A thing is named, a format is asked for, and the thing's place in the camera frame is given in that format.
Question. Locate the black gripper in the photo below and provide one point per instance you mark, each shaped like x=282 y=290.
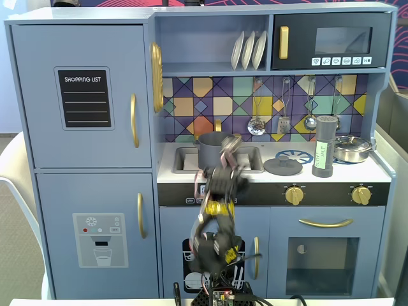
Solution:
x=230 y=146

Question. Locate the grey salt shaker with label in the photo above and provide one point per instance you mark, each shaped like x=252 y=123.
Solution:
x=325 y=150

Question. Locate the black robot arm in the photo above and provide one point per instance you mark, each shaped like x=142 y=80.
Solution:
x=213 y=248

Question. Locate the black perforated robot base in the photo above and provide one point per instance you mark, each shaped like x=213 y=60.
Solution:
x=201 y=294

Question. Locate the grey pot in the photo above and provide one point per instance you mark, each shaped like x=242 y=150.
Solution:
x=208 y=153

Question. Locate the gold toy faucet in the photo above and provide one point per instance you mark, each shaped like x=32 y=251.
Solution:
x=218 y=125

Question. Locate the metal slotted skimmer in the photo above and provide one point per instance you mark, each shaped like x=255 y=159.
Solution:
x=256 y=126

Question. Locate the grey pot lid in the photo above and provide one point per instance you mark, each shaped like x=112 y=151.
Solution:
x=283 y=165

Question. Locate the metal slotted spatula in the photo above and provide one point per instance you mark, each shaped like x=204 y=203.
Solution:
x=284 y=124

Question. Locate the gold stove knob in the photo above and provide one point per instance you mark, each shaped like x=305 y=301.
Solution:
x=294 y=195
x=361 y=195

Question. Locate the metal ladle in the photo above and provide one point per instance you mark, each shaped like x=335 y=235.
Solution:
x=310 y=122

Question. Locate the blue toy kitchen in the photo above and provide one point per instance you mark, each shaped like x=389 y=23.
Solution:
x=210 y=57

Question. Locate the dishwasher print kitchen door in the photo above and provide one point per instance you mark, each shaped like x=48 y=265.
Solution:
x=178 y=229

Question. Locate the white toy plate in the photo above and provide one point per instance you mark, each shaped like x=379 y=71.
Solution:
x=237 y=51
x=259 y=50
x=248 y=51

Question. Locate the gold toy phone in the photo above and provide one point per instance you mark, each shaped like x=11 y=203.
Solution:
x=156 y=76

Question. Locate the metal hanging utensil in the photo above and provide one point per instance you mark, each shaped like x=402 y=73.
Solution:
x=337 y=99

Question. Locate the steel cooking pot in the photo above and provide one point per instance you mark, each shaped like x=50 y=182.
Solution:
x=352 y=154

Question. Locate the steel pot lid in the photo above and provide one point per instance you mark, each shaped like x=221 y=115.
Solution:
x=352 y=141

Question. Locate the black toy microwave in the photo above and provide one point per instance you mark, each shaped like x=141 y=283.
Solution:
x=299 y=32

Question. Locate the oven door with window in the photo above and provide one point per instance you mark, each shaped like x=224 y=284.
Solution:
x=325 y=255

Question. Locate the robot controller board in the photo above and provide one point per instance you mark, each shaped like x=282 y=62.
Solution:
x=223 y=294

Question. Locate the freezer door with dispenser print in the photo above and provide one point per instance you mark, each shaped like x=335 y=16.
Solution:
x=63 y=197

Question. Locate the fridge door with shopping list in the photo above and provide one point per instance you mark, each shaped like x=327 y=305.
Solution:
x=38 y=95

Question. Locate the white chair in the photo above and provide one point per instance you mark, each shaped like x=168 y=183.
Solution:
x=19 y=178

